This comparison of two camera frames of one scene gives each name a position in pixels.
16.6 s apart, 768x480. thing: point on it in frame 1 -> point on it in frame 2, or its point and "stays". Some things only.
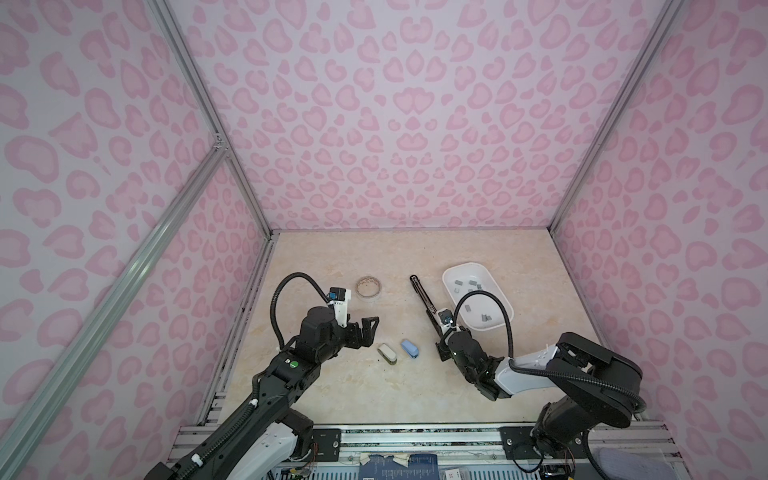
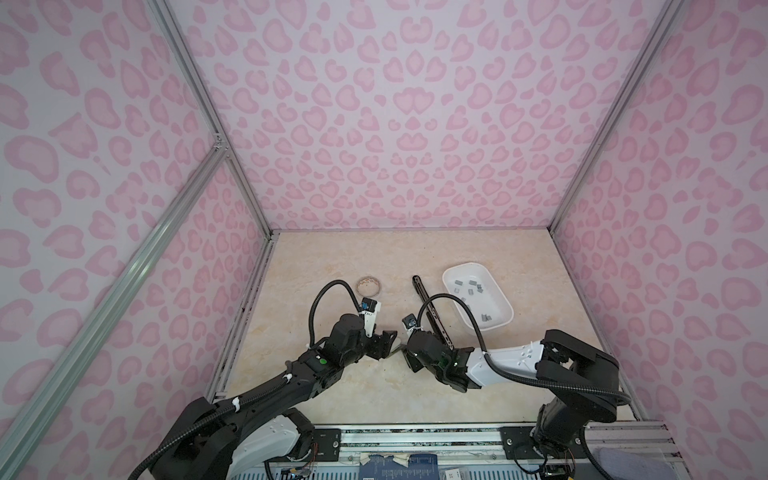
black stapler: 431,309 stays
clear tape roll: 368,286 stays
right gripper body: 444,352 -> 412,360
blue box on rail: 414,466 stays
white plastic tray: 480,310 stays
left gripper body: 351,340 -> 376,346
